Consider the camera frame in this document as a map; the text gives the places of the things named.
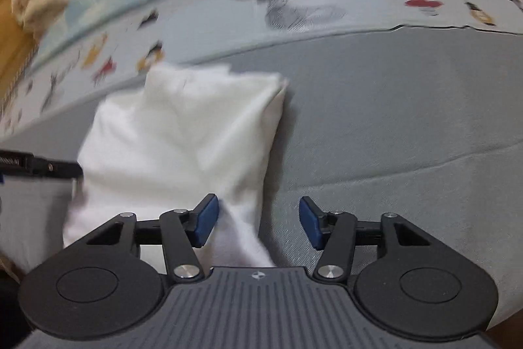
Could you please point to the grey printed bed sheet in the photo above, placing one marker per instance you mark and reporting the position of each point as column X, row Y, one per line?
column 412, row 107

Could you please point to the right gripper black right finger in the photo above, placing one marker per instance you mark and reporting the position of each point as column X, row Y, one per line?
column 336, row 235

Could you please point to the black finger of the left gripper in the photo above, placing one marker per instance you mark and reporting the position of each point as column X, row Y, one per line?
column 25, row 164

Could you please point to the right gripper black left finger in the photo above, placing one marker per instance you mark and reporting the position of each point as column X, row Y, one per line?
column 179, row 232

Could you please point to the wooden bed frame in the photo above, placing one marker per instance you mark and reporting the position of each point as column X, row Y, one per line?
column 16, row 51

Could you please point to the white t-shirt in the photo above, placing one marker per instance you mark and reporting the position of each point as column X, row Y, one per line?
column 187, row 133

